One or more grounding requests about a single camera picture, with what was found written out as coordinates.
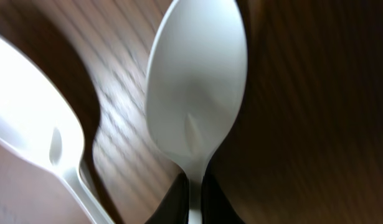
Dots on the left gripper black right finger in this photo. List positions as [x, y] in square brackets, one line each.
[215, 207]

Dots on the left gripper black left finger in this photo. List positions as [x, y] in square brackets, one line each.
[174, 208]

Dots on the white plastic spoon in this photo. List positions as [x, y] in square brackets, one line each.
[196, 77]
[38, 125]

